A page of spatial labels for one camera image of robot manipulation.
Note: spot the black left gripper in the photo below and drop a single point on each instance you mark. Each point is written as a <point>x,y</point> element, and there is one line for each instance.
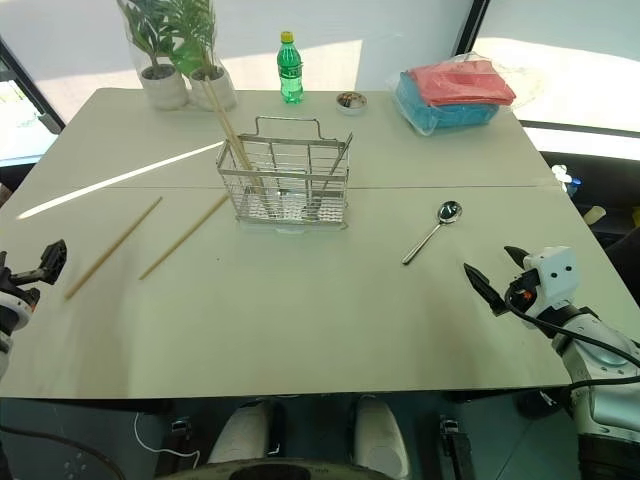
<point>20,280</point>

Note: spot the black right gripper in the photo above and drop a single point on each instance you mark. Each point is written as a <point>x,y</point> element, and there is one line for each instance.
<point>522,291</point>

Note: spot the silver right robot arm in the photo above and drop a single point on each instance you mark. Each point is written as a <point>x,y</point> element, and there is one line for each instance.
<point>600,360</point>

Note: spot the wooden chopstick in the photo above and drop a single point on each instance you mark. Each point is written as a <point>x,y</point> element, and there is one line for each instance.
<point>184,237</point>
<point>227,132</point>
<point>234,131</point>
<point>112,248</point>

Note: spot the silver metal spoon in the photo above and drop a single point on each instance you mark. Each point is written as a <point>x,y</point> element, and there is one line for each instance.
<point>340,161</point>
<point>449,211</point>

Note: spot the white blue spray bottle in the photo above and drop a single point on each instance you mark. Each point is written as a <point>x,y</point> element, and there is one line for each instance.
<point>567,179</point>

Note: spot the clear plastic bag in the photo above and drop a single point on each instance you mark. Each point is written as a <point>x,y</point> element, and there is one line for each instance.
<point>525,85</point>

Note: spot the pink folded cloth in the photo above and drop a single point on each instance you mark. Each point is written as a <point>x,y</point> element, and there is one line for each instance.
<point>460,82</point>

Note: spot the white robot leg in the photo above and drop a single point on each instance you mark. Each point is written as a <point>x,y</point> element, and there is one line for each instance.
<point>380,432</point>
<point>240,432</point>

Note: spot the potted plant in white pot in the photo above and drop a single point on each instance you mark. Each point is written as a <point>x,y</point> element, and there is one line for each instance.
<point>164,87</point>
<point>215,90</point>

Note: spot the small white round dish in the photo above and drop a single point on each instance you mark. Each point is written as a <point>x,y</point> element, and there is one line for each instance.
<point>351,104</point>

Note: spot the black window pillar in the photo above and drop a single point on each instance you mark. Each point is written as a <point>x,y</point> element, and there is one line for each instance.
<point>470,25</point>

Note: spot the green plastic soda bottle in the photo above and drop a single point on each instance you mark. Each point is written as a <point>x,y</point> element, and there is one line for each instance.
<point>290,75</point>

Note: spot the dark rounded robot torso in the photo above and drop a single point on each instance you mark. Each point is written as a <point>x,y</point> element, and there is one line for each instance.
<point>290,472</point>

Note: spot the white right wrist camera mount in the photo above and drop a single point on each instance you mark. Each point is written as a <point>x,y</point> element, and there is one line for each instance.
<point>555,270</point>

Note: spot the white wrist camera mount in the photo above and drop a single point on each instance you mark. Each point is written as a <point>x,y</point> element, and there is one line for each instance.
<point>555,270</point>
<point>12,312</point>

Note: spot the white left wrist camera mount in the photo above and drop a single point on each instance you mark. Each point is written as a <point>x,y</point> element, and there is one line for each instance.
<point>12,312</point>

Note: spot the black window frame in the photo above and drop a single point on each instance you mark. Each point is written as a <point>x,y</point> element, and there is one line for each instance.
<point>30,85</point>

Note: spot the black table leg bracket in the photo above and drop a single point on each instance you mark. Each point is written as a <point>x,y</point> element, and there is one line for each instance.
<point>456,445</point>
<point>179,440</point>

